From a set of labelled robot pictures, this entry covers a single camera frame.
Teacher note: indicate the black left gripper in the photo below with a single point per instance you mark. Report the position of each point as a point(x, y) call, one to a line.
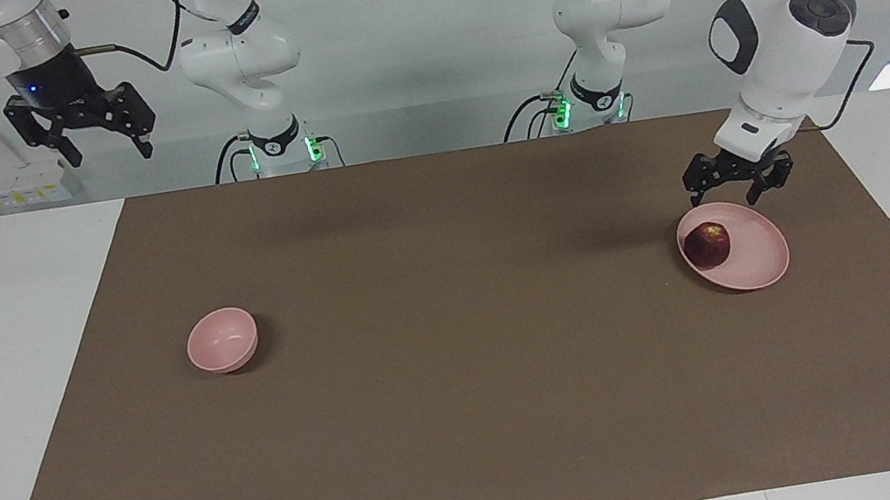
point(750, 166)

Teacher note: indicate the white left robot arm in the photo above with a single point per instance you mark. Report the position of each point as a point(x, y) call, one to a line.
point(777, 50)

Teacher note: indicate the brown table mat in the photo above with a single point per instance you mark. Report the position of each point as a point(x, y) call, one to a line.
point(466, 388)

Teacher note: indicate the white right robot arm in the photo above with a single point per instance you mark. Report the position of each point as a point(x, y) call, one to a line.
point(239, 51)

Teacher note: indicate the dark red apple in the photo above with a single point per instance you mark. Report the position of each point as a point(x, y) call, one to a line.
point(707, 246)

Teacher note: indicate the pink plate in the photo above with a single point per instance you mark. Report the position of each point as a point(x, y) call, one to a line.
point(754, 252)

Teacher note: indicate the pink bowl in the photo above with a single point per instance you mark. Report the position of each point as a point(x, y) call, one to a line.
point(222, 341)

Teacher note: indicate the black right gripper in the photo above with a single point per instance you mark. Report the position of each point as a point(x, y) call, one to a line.
point(54, 86)

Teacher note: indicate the white wall socket box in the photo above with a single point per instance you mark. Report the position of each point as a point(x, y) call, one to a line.
point(30, 188)

